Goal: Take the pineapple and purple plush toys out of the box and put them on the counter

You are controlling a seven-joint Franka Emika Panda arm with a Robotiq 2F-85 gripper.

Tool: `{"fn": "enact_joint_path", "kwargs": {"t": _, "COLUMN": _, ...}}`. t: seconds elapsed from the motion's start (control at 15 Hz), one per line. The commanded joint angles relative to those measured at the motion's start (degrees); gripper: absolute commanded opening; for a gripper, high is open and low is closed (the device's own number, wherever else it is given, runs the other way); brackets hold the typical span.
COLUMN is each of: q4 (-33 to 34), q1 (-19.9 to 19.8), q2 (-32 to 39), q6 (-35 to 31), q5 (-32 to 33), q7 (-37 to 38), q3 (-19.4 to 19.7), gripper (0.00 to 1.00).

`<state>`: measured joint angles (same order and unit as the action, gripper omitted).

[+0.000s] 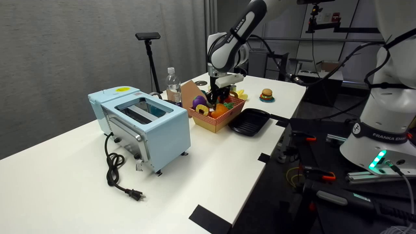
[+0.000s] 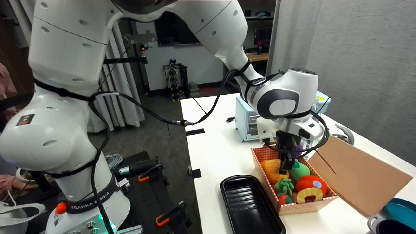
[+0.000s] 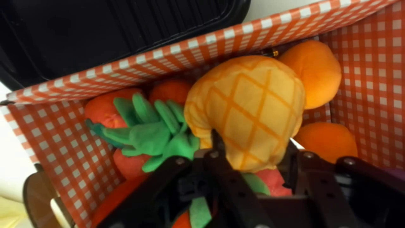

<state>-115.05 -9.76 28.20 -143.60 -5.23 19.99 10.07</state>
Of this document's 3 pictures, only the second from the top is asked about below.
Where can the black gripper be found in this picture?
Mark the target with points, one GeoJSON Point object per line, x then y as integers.
{"type": "Point", "coordinates": [287, 139]}

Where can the purple plush toy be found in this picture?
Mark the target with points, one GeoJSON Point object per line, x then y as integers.
{"type": "Point", "coordinates": [298, 151]}

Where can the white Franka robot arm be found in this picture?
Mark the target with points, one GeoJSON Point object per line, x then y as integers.
{"type": "Point", "coordinates": [65, 43]}

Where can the green avocado plush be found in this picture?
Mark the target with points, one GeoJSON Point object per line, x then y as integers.
{"type": "Point", "coordinates": [299, 170]}

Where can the big red tomato plush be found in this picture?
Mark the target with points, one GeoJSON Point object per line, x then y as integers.
{"type": "Point", "coordinates": [312, 182]}

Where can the cardboard box with gingham lining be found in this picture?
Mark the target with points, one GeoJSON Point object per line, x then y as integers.
{"type": "Point", "coordinates": [359, 177]}

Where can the light blue toaster oven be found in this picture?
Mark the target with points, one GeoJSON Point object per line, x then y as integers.
{"type": "Point", "coordinates": [247, 117]}

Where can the black ridged tray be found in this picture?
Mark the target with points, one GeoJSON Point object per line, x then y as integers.
{"type": "Point", "coordinates": [247, 208]}

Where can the black orange bar clamp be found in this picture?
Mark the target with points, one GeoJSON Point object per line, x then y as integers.
{"type": "Point", "coordinates": [144, 178]}
{"type": "Point", "coordinates": [195, 131]}
{"type": "Point", "coordinates": [161, 221]}

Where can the grey backdrop curtain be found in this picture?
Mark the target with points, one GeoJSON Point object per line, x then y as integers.
{"type": "Point", "coordinates": [368, 65]}

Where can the dark round container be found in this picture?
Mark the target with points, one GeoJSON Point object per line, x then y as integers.
{"type": "Point", "coordinates": [390, 228]}

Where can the round bowl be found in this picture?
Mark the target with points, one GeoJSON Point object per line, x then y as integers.
{"type": "Point", "coordinates": [403, 209]}

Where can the black equipment rack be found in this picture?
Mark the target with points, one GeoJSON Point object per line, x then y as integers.
{"type": "Point", "coordinates": [173, 79]}

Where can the white curtain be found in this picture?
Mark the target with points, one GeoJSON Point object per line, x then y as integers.
{"type": "Point", "coordinates": [125, 86]}

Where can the black tripod with crossbar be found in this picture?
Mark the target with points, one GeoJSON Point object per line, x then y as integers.
{"type": "Point", "coordinates": [130, 60]}

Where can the white plastic object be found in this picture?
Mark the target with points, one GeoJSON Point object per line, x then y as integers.
{"type": "Point", "coordinates": [21, 215]}

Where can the seated person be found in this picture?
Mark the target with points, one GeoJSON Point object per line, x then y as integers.
{"type": "Point", "coordinates": [5, 86]}

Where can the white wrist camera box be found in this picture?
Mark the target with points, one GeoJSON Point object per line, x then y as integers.
{"type": "Point", "coordinates": [268, 130]}

